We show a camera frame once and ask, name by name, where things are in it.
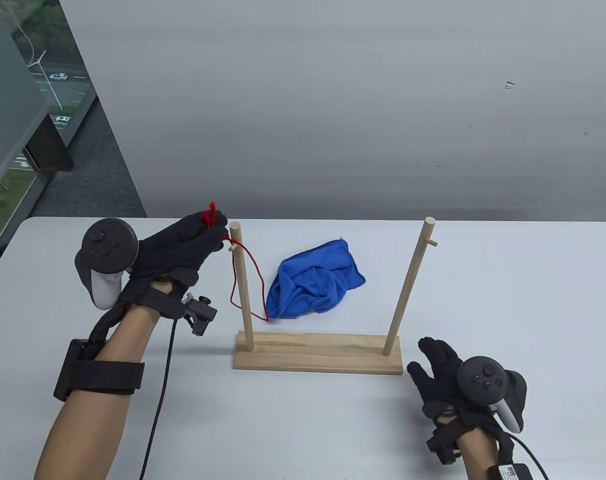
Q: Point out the black left hand controller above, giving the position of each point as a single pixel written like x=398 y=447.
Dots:
x=108 y=245

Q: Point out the person's left hand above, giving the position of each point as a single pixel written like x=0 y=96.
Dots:
x=178 y=250

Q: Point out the black box on forearm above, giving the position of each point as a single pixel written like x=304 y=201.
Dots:
x=68 y=370

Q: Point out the black labelled battery pack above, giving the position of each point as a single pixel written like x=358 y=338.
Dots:
x=510 y=472

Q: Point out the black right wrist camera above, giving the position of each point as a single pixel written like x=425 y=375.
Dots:
x=442 y=447

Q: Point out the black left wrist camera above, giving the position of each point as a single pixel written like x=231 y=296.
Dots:
x=203 y=315

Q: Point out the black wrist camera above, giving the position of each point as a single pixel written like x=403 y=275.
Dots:
x=203 y=315
x=442 y=447

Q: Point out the blue towel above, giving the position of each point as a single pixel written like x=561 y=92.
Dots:
x=307 y=285

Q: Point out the person's right forearm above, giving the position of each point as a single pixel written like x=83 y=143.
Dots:
x=475 y=460

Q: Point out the wooden rack with posts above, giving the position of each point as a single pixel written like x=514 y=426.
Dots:
x=317 y=357

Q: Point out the person's right hand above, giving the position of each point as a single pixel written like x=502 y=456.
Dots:
x=440 y=370

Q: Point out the black hand controller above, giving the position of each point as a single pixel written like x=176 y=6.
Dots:
x=482 y=380
x=108 y=245

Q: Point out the window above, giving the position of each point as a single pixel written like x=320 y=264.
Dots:
x=58 y=90

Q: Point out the black right hand controller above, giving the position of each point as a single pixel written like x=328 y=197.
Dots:
x=482 y=380

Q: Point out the person's left forearm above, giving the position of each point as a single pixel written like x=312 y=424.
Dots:
x=83 y=430

